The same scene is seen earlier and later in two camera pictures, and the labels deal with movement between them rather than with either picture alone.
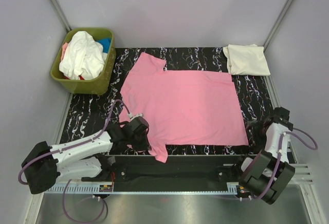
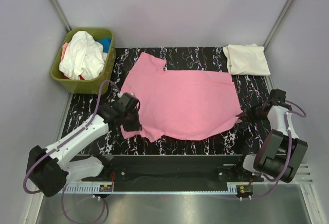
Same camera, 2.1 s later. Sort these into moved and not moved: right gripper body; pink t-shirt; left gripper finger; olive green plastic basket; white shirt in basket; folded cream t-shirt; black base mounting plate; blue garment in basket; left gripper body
Moved: left gripper body; pink t-shirt; right gripper body; left gripper finger
Not moved: black base mounting plate; white shirt in basket; blue garment in basket; folded cream t-shirt; olive green plastic basket
